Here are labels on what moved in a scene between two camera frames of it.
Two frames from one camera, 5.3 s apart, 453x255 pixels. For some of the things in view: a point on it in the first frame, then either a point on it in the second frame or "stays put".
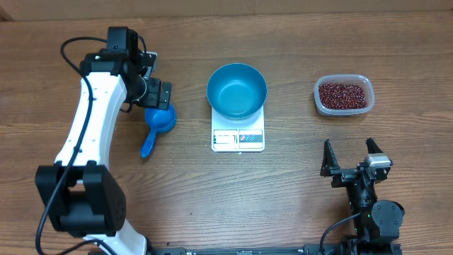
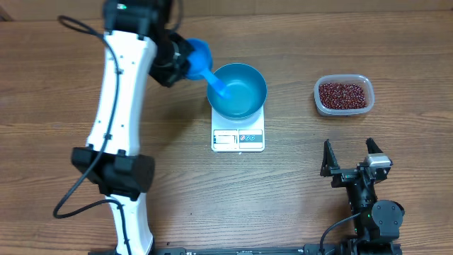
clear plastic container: [343, 94] stays put
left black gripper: [152, 98] → [166, 78]
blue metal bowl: [236, 91] stays put
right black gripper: [342, 175] stays put
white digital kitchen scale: [243, 135] stays put
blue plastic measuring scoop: [159, 120] → [199, 63]
